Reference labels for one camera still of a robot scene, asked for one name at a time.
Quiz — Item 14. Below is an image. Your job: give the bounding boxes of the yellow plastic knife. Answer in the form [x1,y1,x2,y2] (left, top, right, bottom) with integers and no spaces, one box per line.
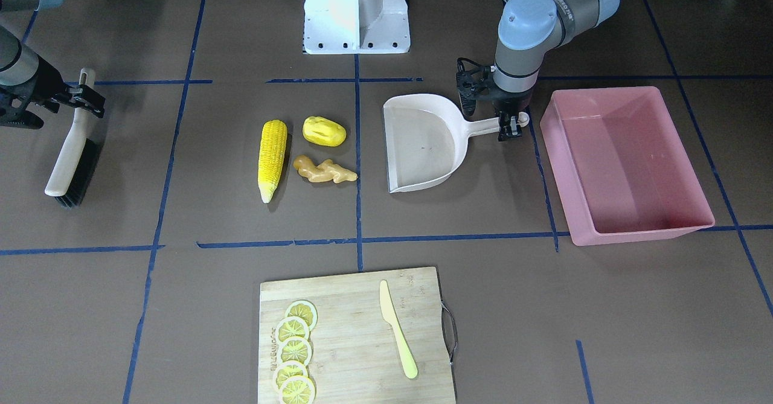
[379,280,418,380]

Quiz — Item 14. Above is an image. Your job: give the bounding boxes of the beige plastic dustpan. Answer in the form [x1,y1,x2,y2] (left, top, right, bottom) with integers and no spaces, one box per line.
[383,94,502,194]

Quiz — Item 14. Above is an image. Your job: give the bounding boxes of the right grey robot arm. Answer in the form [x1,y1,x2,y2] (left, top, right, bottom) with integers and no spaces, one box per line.
[1,0,105,130]

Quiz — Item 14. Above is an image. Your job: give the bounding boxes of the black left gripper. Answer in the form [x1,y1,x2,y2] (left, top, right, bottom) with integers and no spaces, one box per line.
[456,58,533,142]

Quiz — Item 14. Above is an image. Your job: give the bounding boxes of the beige hand brush black bristles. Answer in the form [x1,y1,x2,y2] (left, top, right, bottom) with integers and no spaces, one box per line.
[44,68,101,207]

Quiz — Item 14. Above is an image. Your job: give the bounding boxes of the yellow toy corn cob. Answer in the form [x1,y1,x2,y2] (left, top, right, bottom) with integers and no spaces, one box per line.
[257,120,288,204]

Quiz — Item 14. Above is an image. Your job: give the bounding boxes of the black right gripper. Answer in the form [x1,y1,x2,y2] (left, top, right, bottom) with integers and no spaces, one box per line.
[1,72,106,129]

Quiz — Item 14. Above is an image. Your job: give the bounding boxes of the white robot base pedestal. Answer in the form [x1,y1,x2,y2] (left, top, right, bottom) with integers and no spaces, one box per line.
[302,0,411,55]

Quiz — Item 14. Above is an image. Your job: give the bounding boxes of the brown toy ginger root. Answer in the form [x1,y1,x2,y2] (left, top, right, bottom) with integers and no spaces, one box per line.
[292,155,358,184]

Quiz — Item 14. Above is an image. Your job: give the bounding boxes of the pink plastic bin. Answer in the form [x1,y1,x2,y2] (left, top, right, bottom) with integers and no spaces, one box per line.
[539,86,716,246]

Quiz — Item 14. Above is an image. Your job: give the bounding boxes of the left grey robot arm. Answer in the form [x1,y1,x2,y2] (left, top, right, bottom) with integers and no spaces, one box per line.
[456,0,621,141]

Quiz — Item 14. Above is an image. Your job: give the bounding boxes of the wooden cutting board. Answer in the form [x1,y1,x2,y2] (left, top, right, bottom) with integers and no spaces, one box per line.
[255,267,456,403]

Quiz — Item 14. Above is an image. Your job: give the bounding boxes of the yellow toy bell pepper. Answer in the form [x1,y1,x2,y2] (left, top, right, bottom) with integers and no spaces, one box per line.
[302,116,347,146]

